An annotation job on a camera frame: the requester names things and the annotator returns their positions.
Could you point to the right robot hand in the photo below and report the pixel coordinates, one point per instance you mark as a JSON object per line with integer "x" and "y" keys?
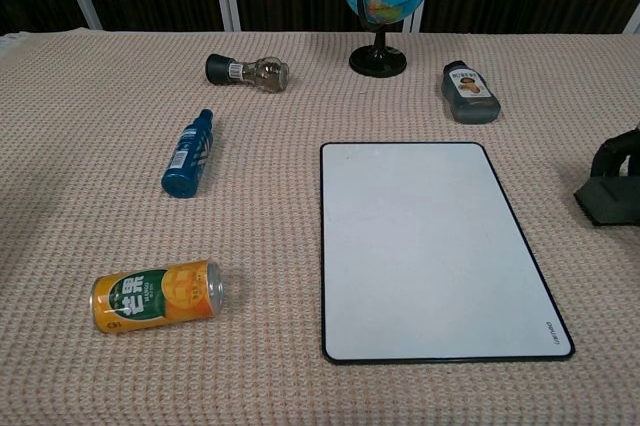
{"x": 607, "y": 156}

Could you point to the dark grey board eraser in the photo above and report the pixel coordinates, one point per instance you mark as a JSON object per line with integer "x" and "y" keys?
{"x": 607, "y": 203}

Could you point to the white board with black frame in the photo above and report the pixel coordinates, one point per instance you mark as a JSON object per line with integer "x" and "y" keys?
{"x": 425, "y": 256}

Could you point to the dark sauce bottle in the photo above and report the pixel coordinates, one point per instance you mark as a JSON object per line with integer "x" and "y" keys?
{"x": 470, "y": 98}

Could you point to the glass pepper grinder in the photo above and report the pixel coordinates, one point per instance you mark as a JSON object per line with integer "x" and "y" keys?
{"x": 245, "y": 71}

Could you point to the blue spray bottle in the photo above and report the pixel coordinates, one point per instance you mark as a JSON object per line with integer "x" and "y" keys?
{"x": 190, "y": 156}

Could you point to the beige woven tablecloth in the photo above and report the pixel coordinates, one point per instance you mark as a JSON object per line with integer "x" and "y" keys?
{"x": 150, "y": 226}

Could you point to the orange mango juice can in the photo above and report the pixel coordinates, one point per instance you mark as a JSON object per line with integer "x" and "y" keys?
{"x": 155, "y": 296}

